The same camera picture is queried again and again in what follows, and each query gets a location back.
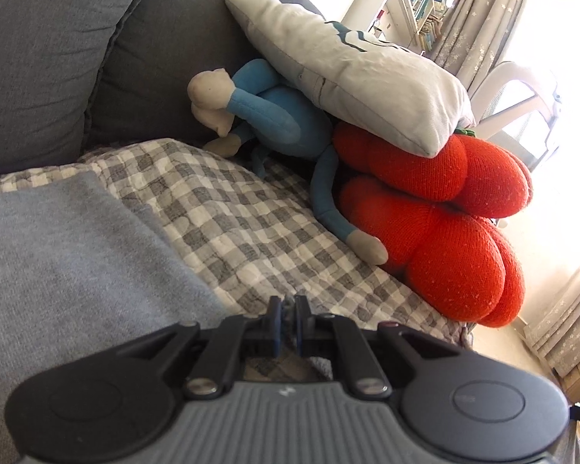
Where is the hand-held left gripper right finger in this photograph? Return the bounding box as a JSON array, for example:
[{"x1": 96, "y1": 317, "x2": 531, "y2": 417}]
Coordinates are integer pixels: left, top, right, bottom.
[{"x1": 295, "y1": 294, "x2": 469, "y2": 399}]

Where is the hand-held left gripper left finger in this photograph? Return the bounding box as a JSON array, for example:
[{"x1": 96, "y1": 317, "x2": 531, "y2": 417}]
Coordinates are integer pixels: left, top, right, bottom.
[{"x1": 99, "y1": 295, "x2": 283, "y2": 399}]

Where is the blue-grey garment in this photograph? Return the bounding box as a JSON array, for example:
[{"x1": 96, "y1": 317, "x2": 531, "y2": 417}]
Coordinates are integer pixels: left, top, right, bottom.
[{"x1": 0, "y1": 170, "x2": 233, "y2": 464}]

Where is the grey checkered quilt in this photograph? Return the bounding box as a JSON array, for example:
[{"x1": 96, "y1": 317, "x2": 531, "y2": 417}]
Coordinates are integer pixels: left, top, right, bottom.
[{"x1": 0, "y1": 138, "x2": 474, "y2": 382}]

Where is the red knitted flower cushion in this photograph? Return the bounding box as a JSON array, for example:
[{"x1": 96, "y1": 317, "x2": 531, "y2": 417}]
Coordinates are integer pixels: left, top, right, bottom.
[{"x1": 333, "y1": 121, "x2": 533, "y2": 328}]

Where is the blue plush toy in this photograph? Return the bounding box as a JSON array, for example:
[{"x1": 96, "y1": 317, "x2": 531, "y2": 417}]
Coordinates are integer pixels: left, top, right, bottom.
[{"x1": 188, "y1": 58, "x2": 390, "y2": 266}]

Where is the light grey printed pillow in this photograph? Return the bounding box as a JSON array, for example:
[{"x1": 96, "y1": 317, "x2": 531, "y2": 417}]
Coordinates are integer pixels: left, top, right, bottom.
[{"x1": 225, "y1": 0, "x2": 477, "y2": 158}]

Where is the white office chair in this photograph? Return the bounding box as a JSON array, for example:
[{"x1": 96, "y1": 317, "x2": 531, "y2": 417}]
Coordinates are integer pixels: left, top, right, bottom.
[{"x1": 469, "y1": 60, "x2": 561, "y2": 165}]

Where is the dark grey sofa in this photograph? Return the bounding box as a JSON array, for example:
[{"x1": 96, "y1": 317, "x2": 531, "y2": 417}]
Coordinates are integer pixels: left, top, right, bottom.
[{"x1": 0, "y1": 0, "x2": 329, "y2": 177}]

